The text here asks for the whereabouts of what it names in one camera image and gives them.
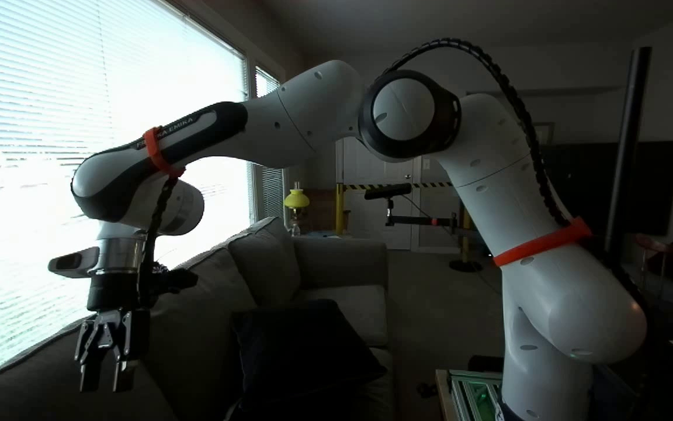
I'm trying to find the dark blue pillow teal piping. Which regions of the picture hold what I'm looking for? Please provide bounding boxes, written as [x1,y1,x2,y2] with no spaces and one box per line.
[228,299,391,421]

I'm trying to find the black vertical pole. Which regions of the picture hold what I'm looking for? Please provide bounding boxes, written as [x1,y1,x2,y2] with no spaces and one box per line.
[600,44,655,254]

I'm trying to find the black cable chain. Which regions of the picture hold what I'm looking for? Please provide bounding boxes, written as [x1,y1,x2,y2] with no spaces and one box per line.
[385,36,582,229]

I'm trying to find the black camera boom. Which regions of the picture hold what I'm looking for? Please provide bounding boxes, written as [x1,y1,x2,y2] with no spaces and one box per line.
[383,198,462,229]

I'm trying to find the small orange strap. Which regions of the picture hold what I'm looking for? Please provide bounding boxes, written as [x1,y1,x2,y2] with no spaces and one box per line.
[143,124,187,180]

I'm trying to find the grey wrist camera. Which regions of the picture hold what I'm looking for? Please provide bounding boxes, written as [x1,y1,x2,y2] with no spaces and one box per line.
[46,246,103,282]

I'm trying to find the narrow side window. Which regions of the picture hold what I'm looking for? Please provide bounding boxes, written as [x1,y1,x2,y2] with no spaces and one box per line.
[253,65,288,220]

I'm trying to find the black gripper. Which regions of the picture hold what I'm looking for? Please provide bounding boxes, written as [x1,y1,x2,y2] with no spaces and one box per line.
[73,265,201,395]

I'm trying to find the wide orange strap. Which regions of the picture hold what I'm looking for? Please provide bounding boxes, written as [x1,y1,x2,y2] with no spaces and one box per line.
[492,215,593,269]

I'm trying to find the grey fabric sofa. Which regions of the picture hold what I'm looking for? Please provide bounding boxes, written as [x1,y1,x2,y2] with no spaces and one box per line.
[0,215,397,421]

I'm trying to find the white window blinds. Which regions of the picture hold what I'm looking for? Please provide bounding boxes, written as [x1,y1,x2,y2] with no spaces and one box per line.
[0,0,253,394]

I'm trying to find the black television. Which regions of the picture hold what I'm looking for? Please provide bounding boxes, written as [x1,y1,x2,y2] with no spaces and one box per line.
[543,139,673,243]

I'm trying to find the wooden table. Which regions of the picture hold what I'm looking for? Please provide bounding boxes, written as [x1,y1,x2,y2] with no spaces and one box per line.
[432,368,457,421]

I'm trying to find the yellow black caution barrier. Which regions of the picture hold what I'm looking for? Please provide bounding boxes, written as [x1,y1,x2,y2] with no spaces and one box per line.
[335,180,487,277]

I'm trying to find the black stereo camera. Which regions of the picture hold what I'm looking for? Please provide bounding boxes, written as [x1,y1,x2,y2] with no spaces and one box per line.
[362,182,415,202]

